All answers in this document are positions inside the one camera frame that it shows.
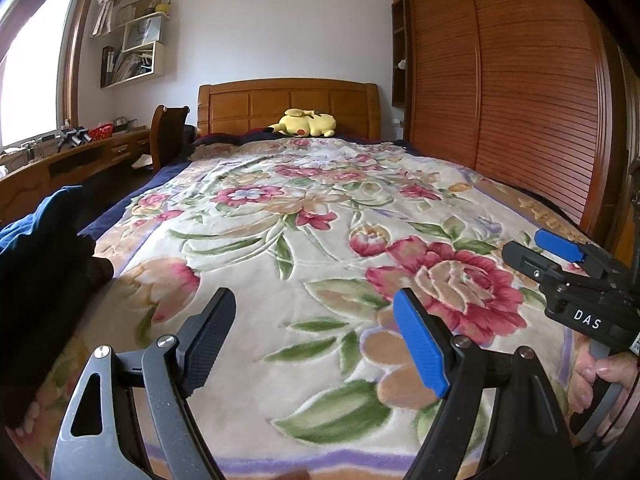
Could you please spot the wooden chair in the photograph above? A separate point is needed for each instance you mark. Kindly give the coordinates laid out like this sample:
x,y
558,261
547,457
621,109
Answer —
x,y
170,135

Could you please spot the red basket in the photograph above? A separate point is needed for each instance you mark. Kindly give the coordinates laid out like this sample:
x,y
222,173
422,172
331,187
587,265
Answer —
x,y
101,132

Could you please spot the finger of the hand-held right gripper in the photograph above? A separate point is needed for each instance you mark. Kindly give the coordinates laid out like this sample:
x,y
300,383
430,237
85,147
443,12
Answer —
x,y
530,260
557,244

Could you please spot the person's right hand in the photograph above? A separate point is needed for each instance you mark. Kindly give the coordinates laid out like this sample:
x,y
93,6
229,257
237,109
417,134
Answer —
x,y
582,390

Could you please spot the wood-framed window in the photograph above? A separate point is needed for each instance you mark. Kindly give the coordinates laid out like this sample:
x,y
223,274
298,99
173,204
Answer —
x,y
35,70

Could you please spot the black devices on stand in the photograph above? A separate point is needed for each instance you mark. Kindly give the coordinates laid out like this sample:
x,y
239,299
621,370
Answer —
x,y
74,137

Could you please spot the small yellow shelf toy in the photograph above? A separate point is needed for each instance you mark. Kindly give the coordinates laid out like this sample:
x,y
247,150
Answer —
x,y
162,7

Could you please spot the wooden slatted wardrobe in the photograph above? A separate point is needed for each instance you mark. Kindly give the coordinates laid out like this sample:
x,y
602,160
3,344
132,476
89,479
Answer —
x,y
525,85

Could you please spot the wooden desk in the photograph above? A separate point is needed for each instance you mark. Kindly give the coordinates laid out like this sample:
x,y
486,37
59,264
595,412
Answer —
x,y
30,180

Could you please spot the dark clothes pile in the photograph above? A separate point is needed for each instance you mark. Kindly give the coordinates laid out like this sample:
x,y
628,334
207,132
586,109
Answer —
x,y
40,310

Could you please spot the white paper bag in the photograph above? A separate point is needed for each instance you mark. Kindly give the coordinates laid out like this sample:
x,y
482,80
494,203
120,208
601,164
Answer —
x,y
142,32

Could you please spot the dark binders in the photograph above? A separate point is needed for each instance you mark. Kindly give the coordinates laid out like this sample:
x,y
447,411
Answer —
x,y
108,65

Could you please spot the wooden bed headboard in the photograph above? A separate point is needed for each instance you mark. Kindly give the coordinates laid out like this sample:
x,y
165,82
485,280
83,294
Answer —
x,y
240,105

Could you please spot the yellow plush toy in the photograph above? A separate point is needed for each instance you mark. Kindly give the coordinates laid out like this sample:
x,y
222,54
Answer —
x,y
305,124

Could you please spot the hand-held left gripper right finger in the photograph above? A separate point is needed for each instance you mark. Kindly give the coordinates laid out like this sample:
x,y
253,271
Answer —
x,y
420,345

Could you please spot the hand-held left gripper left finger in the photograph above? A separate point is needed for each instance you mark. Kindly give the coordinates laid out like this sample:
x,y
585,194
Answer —
x,y
210,340

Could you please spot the white wall shelf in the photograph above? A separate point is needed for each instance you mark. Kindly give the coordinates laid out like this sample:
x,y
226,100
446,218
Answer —
x,y
160,57

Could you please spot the floral blanket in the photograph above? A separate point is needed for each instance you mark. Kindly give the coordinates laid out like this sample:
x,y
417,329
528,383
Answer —
x,y
320,220

